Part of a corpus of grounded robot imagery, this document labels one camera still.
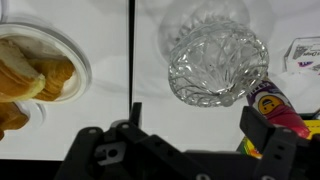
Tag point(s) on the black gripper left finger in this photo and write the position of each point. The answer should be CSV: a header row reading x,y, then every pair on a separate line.
x,y
136,115

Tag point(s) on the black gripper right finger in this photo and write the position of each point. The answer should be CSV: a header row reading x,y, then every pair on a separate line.
x,y
256,126

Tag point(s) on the clear glass bowl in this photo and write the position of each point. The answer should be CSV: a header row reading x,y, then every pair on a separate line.
x,y
216,63

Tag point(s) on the purple chips can red lid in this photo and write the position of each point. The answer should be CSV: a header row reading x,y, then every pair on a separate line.
x,y
270,100

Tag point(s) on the white Cafe Delight sachet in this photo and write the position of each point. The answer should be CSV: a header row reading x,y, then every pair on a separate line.
x,y
305,50

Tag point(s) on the cut glass container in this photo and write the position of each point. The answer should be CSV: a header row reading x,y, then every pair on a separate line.
x,y
200,10

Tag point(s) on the yellow green crayon box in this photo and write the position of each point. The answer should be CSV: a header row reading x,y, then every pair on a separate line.
x,y
313,128

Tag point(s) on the white plate with bread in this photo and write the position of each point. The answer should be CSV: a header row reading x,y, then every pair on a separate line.
x,y
81,71

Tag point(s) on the golden croissant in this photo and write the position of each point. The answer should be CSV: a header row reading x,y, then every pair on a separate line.
x,y
53,76

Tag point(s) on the white plate with pastry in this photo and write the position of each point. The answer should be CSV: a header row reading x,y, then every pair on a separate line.
x,y
37,114

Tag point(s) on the brown glazed pastry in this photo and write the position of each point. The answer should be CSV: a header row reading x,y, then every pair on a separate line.
x,y
11,116

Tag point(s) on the pale bread slice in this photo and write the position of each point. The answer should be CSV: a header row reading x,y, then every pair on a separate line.
x,y
16,73

